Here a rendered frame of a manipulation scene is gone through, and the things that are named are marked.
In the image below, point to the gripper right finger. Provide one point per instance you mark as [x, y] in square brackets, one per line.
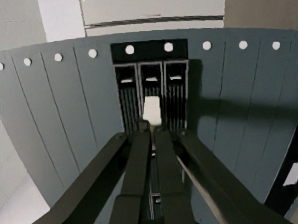
[230, 201]

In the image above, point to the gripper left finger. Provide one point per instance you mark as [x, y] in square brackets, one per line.
[83, 201]

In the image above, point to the dark grey server rack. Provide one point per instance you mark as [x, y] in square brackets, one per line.
[58, 102]

